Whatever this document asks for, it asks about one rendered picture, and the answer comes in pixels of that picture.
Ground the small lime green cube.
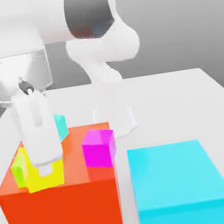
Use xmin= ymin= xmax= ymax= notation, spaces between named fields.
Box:
xmin=8 ymin=151 xmax=31 ymax=189

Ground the large cyan box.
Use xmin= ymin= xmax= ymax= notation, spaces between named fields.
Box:
xmin=126 ymin=135 xmax=224 ymax=224

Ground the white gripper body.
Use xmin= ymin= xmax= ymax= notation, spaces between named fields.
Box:
xmin=9 ymin=87 xmax=65 ymax=170

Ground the small cyan cube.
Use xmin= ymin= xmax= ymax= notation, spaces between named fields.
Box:
xmin=52 ymin=112 xmax=71 ymax=143

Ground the small yellow cube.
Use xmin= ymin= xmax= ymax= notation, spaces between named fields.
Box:
xmin=17 ymin=140 xmax=68 ymax=195

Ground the small magenta cube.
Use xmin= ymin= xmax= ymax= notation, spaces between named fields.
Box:
xmin=79 ymin=125 xmax=119 ymax=172

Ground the large orange box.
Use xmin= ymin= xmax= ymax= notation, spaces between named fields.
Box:
xmin=0 ymin=121 xmax=125 ymax=224

